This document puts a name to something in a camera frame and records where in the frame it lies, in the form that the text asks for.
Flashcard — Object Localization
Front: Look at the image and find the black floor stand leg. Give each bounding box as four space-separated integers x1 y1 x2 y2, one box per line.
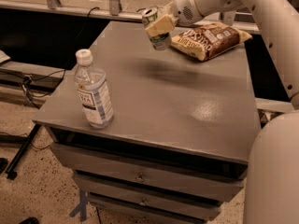
6 124 40 180

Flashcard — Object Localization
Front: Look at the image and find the blue tape cross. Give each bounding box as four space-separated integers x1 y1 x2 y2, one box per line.
69 189 88 222

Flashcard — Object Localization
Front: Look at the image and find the black cable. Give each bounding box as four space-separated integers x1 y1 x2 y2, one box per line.
17 7 101 110

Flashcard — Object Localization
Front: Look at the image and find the brown chip bag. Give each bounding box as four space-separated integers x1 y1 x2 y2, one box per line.
171 22 252 62

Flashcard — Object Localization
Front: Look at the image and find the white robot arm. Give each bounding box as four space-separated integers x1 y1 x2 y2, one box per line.
146 0 299 224

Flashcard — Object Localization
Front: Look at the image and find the clear plastic water bottle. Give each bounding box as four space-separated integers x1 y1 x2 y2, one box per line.
74 49 114 128

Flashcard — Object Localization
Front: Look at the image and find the grey drawer cabinet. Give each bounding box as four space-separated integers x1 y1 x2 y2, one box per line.
35 21 260 224

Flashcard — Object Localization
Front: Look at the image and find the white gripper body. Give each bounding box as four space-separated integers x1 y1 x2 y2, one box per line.
173 0 204 27

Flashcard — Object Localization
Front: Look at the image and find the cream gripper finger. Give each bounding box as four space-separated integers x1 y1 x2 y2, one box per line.
145 14 178 37
158 2 173 17

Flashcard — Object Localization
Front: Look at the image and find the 7up soda can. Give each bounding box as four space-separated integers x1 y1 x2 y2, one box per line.
142 6 171 51

